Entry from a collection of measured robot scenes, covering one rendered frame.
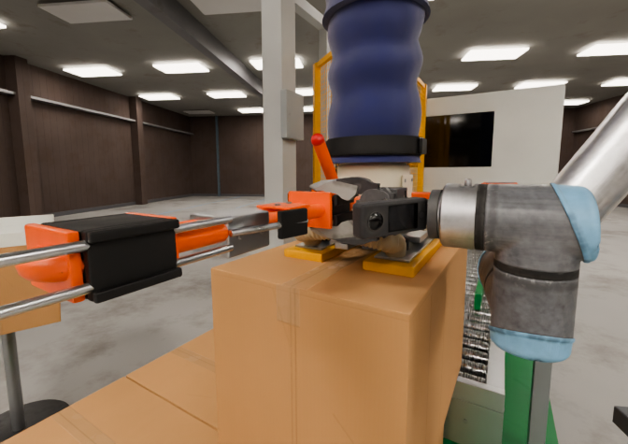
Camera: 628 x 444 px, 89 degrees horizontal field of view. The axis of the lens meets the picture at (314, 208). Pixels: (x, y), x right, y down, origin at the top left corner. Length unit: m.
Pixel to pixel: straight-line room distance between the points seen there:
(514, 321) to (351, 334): 0.21
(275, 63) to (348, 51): 1.53
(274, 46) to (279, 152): 0.67
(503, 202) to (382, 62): 0.39
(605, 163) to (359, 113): 0.40
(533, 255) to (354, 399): 0.33
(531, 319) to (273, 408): 0.46
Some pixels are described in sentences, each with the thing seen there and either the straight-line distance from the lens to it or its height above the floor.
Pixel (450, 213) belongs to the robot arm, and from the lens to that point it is 0.45.
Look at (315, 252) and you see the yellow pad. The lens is 0.69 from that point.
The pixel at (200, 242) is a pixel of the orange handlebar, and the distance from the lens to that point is 0.33.
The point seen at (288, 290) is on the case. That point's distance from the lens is 0.56.
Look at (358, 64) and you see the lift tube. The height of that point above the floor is 1.47.
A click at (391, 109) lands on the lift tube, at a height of 1.38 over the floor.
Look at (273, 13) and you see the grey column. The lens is 2.37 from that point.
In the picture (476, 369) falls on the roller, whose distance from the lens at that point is 1.44.
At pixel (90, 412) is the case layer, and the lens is 1.31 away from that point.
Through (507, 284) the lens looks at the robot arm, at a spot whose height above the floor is 1.12.
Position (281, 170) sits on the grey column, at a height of 1.26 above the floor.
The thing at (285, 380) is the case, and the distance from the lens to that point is 0.64.
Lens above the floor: 1.26
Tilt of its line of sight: 7 degrees down
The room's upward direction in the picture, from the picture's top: straight up
